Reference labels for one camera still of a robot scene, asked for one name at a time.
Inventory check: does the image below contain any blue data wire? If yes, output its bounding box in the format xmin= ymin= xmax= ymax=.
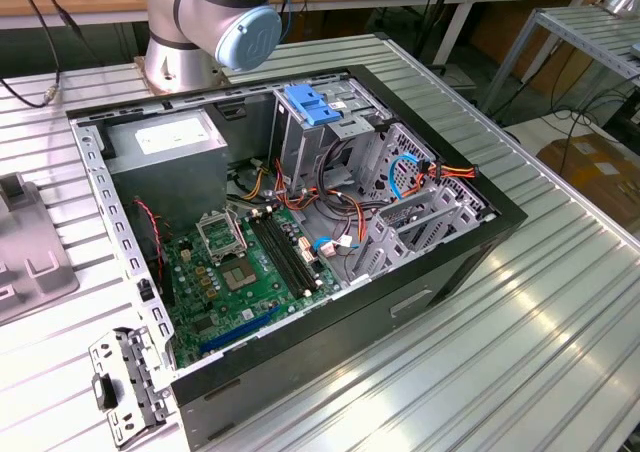
xmin=312 ymin=151 xmax=426 ymax=258

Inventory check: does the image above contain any orange red power wire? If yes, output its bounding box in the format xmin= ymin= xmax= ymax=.
xmin=399 ymin=160 xmax=480 ymax=201

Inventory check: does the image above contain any grey metal disk bay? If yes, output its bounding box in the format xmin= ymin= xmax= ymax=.
xmin=349 ymin=121 xmax=501 ymax=286

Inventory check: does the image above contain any black RAM slot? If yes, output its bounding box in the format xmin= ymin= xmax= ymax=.
xmin=262 ymin=206 xmax=325 ymax=293
xmin=248 ymin=210 xmax=312 ymax=301

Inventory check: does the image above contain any grey optical drive bay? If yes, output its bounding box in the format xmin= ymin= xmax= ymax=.
xmin=272 ymin=79 xmax=394 ymax=196

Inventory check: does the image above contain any green motherboard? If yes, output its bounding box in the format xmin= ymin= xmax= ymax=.
xmin=162 ymin=205 xmax=344 ymax=371

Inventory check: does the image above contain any CPU socket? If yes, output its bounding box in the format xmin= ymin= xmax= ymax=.
xmin=217 ymin=256 xmax=261 ymax=296

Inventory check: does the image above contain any blue drive latch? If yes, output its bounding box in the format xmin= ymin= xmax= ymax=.
xmin=283 ymin=84 xmax=342 ymax=128

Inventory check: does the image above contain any metal socket cover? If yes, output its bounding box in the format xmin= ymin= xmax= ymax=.
xmin=194 ymin=209 xmax=249 ymax=266

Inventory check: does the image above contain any black open PC case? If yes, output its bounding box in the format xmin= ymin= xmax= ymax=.
xmin=65 ymin=63 xmax=529 ymax=451

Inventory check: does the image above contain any blue expansion slot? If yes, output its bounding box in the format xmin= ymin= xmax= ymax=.
xmin=198 ymin=304 xmax=282 ymax=358

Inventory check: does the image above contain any grey power supply unit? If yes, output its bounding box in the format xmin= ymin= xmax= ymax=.
xmin=102 ymin=107 xmax=230 ymax=233

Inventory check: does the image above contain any black case fan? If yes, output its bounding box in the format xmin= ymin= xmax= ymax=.
xmin=133 ymin=199 xmax=176 ymax=308

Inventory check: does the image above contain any black tripod stand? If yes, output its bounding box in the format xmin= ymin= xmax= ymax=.
xmin=412 ymin=0 xmax=459 ymax=68

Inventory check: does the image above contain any large labelled cardboard box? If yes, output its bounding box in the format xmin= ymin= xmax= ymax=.
xmin=537 ymin=131 xmax=640 ymax=213

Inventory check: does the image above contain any grey parts rack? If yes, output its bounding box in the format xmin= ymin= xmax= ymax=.
xmin=0 ymin=170 xmax=81 ymax=327

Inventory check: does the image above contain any black orange wire bundle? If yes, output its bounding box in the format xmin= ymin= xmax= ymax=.
xmin=272 ymin=136 xmax=396 ymax=258

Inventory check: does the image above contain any yellow black power wire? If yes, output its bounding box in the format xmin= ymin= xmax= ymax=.
xmin=234 ymin=157 xmax=275 ymax=203

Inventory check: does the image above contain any red black fan wire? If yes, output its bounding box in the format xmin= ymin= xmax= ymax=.
xmin=132 ymin=198 xmax=167 ymax=286

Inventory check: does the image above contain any hinged metal slot bracket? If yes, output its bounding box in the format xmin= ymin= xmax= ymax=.
xmin=88 ymin=325 xmax=176 ymax=448

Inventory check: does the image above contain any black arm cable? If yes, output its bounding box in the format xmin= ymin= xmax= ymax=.
xmin=0 ymin=0 xmax=84 ymax=109

